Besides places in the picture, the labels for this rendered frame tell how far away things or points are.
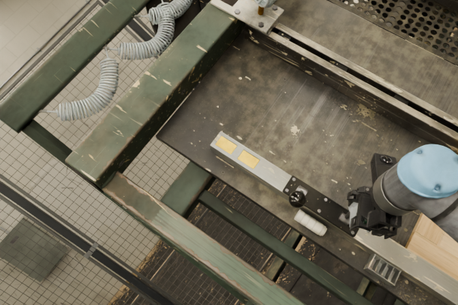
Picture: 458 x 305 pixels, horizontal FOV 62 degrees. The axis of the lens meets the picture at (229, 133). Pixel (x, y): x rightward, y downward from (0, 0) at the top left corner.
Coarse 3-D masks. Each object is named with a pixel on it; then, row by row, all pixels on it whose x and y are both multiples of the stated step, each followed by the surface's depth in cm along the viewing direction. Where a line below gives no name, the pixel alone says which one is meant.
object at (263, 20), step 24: (216, 0) 111; (240, 0) 111; (264, 0) 102; (264, 24) 108; (264, 48) 117; (288, 48) 110; (312, 48) 110; (312, 72) 112; (336, 72) 106; (360, 72) 106; (360, 96) 108; (384, 96) 103; (408, 96) 104; (408, 120) 104; (432, 120) 101; (456, 120) 101; (456, 144) 100
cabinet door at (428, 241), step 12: (420, 216) 97; (420, 228) 95; (432, 228) 95; (408, 240) 95; (420, 240) 94; (432, 240) 94; (444, 240) 94; (420, 252) 92; (432, 252) 92; (444, 252) 93; (456, 252) 93; (432, 264) 91; (444, 264) 91; (456, 264) 91; (456, 276) 90
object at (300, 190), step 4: (300, 188) 94; (304, 188) 95; (292, 192) 85; (296, 192) 84; (300, 192) 84; (304, 192) 94; (292, 196) 84; (296, 196) 83; (300, 196) 83; (304, 196) 84; (292, 200) 83; (296, 200) 83; (300, 200) 83; (304, 200) 83; (292, 204) 84; (296, 204) 83; (300, 204) 83; (304, 204) 84
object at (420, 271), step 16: (240, 144) 101; (256, 176) 98; (272, 176) 97; (288, 176) 97; (304, 208) 96; (352, 240) 93; (368, 240) 91; (384, 240) 91; (384, 256) 90; (400, 256) 90; (416, 256) 90; (416, 272) 89; (432, 272) 89; (432, 288) 87; (448, 288) 87; (448, 304) 89
